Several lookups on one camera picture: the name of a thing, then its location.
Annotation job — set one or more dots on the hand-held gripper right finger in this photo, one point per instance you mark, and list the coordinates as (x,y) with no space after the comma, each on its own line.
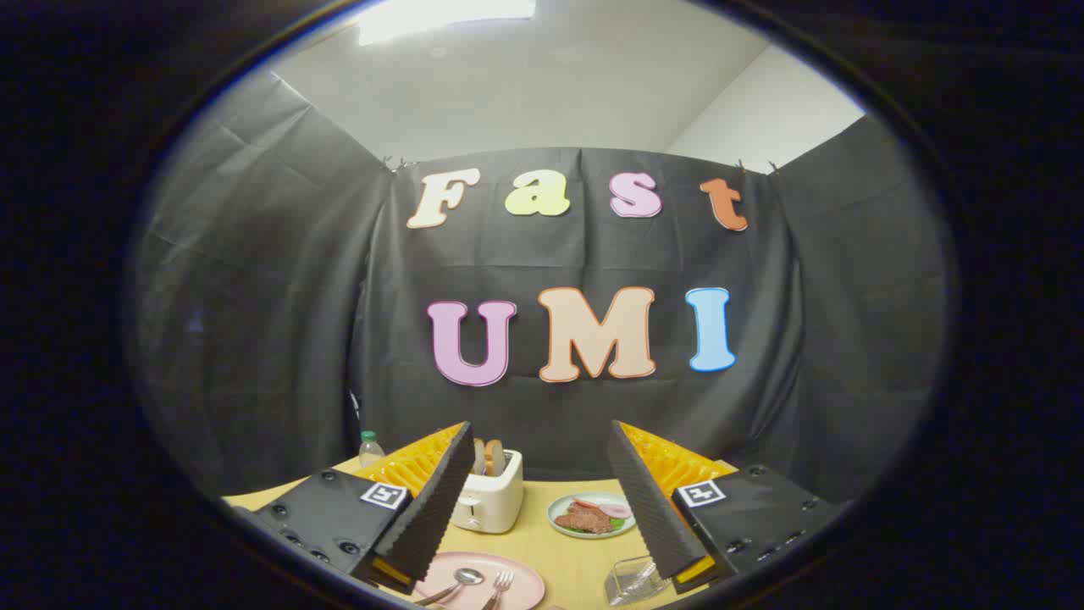
(648,508)

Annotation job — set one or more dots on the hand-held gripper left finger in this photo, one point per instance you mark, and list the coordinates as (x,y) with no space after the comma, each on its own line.
(428,512)

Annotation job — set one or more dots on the pink round ham slice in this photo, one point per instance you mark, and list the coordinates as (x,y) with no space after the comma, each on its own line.
(616,511)

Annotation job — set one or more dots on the green lettuce leaf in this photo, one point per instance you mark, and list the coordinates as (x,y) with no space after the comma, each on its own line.
(618,524)

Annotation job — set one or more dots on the brown meat slice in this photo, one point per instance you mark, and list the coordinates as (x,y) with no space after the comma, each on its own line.
(583,518)

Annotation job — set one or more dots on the white toaster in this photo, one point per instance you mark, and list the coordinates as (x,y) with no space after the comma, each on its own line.
(495,500)

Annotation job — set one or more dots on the toast bread slice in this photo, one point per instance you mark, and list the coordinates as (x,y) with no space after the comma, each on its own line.
(495,457)
(478,457)

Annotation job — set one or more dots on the clear plastic water bottle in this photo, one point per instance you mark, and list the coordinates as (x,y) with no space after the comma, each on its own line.
(370,451)

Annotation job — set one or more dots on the pale green food plate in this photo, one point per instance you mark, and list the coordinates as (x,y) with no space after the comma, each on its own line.
(559,515)

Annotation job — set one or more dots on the pink round plate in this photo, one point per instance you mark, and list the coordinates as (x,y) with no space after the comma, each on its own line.
(525,585)

